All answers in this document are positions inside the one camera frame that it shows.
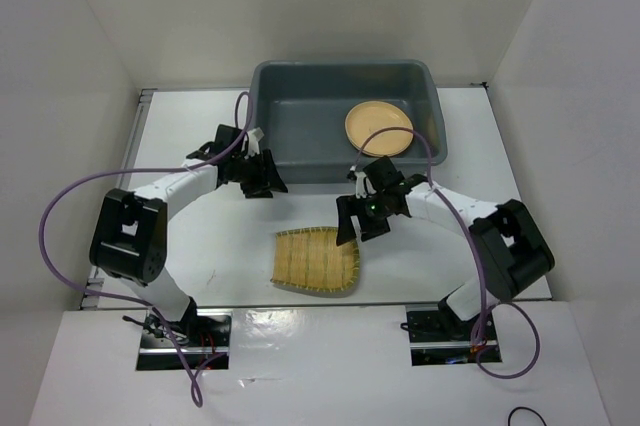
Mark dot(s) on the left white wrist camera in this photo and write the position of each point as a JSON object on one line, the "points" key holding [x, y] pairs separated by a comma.
{"points": [[253, 138]]}

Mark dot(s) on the grey plastic bin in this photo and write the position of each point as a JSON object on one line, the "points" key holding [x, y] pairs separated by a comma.
{"points": [[301, 107]]}

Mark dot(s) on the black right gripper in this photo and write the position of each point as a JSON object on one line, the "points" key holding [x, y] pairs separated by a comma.
{"points": [[346, 205]]}

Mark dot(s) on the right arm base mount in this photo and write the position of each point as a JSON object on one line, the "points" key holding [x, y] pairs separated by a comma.
{"points": [[436, 338]]}

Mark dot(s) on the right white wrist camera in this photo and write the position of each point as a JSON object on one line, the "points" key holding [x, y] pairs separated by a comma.
{"points": [[360, 180]]}

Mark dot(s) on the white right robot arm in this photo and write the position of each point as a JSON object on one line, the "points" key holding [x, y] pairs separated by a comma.
{"points": [[507, 247]]}

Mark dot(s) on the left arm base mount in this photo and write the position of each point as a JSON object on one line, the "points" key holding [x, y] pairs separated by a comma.
{"points": [[207, 349]]}

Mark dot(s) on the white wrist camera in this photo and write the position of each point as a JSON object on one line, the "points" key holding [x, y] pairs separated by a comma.
{"points": [[360, 180], [253, 138]]}

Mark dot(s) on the yellow plate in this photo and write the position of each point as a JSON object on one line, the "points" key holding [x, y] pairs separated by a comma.
{"points": [[378, 128]]}

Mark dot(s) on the woven bamboo tray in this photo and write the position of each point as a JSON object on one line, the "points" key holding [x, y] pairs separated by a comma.
{"points": [[309, 261]]}

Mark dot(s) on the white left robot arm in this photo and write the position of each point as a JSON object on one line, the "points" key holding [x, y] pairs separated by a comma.
{"points": [[130, 242]]}

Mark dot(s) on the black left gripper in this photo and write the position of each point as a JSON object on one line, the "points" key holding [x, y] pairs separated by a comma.
{"points": [[267, 180]]}

